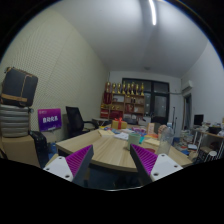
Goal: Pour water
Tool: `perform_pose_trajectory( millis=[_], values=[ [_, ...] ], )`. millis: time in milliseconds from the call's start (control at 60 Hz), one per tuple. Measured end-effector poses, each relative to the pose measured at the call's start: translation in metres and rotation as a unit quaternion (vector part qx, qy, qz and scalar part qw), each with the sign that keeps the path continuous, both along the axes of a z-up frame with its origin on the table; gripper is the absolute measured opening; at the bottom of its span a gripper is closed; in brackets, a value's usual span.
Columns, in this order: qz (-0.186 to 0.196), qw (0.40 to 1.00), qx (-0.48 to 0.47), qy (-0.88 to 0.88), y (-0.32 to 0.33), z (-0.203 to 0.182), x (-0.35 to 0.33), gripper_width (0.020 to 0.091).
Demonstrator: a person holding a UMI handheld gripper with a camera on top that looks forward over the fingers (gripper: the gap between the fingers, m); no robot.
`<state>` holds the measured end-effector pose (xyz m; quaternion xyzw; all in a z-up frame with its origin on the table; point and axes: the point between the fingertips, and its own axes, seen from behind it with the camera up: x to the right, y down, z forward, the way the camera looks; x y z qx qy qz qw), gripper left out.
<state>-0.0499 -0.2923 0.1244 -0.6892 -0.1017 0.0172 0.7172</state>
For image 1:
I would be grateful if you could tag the pale green cup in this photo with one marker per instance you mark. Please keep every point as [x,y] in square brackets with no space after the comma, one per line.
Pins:
[134,140]

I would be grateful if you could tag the brown cardboard box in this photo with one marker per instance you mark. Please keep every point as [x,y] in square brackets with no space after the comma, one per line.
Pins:
[20,150]

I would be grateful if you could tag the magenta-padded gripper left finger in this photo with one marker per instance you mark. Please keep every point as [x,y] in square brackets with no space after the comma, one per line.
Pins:
[59,166]

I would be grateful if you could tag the wooden shelf unit with trophies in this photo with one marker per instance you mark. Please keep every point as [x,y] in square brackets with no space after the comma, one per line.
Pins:
[123,103]

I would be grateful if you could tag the black padded chair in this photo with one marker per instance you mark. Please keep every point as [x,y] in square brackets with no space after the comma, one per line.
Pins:
[40,146]

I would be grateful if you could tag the clear plastic water bottle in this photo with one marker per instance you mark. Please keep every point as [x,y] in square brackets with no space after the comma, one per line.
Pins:
[165,140]

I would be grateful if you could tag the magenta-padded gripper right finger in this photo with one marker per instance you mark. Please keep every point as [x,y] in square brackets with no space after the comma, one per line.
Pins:
[163,165]

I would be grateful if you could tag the purple sign board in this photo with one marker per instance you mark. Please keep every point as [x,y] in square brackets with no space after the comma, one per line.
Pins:
[49,119]

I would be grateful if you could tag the black computer monitor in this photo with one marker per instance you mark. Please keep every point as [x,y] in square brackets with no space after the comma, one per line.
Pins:
[198,120]

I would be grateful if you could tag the white round stool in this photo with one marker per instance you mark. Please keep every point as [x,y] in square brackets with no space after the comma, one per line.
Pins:
[210,155]

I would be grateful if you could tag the flat round red coaster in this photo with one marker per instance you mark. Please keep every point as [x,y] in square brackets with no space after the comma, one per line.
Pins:
[150,150]

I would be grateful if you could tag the yellow notepad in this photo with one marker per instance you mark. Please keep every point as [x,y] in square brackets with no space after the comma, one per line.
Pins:
[106,133]

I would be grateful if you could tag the potted pink flowers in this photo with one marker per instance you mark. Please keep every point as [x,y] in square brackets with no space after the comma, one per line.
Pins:
[161,128]

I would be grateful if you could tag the yellow gift box red ribbon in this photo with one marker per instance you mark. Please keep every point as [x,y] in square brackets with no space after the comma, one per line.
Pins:
[118,124]

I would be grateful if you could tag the orange standing card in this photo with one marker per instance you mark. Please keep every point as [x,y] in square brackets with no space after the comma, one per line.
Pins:
[151,128]

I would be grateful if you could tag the black office chair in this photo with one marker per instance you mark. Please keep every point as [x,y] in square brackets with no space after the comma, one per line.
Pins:
[74,120]

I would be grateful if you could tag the white wall air conditioner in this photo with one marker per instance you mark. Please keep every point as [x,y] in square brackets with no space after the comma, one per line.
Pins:
[187,86]

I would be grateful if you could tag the grey ribbed cushion stack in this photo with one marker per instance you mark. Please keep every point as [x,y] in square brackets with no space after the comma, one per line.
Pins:
[14,121]

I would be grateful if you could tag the cluttered side desk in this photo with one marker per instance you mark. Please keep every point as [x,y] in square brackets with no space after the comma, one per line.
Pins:
[211,135]

